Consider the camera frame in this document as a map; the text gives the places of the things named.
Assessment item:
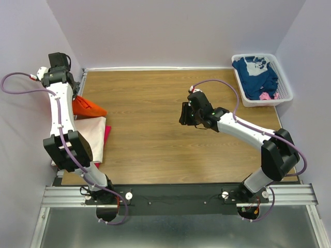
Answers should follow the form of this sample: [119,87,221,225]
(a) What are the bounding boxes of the orange t-shirt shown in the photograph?
[72,96,107,117]

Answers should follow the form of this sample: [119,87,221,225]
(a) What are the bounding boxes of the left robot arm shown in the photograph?
[37,52,115,203]

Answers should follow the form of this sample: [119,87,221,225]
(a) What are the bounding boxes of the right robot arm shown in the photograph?
[179,91,300,203]

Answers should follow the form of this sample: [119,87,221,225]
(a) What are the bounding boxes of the pink garment in basket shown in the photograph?
[259,92,279,100]

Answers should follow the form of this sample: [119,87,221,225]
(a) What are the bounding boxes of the navy blue printed t-shirt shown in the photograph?
[232,56,278,100]

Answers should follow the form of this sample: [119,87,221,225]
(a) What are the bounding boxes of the white plastic laundry basket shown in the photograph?
[231,53,293,107]

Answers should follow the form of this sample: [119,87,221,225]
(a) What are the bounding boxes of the white folded t-shirt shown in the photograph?
[43,112,106,172]

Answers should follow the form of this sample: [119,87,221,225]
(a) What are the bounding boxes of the magenta folded t-shirt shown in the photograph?
[95,126,112,168]

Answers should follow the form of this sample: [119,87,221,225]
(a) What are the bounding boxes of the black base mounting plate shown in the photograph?
[80,183,269,222]

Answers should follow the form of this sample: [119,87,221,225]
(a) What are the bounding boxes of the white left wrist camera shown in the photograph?
[29,67,49,81]

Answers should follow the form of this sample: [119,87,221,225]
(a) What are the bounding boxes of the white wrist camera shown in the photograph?
[29,67,49,81]
[188,85,202,94]

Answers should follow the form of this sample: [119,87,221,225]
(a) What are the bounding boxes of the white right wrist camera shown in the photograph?
[188,85,202,94]

